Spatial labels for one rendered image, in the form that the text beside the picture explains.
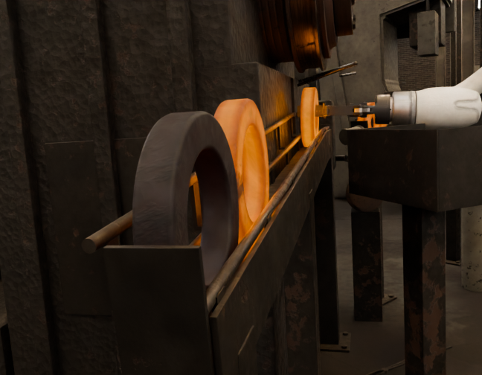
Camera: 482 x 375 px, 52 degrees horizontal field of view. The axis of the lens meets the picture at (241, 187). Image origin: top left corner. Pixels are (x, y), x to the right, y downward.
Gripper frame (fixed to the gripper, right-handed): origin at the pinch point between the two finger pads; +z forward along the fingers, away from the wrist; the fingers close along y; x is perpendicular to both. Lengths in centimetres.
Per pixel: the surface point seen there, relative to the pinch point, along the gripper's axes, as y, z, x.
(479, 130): -42, -33, -4
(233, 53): -29.3, 13.1, 12.5
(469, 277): 76, -57, -68
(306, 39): 1.2, 1.4, 18.7
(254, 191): -68, 1, -10
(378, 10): 283, -23, 75
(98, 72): -34, 42, 9
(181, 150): -98, -1, -2
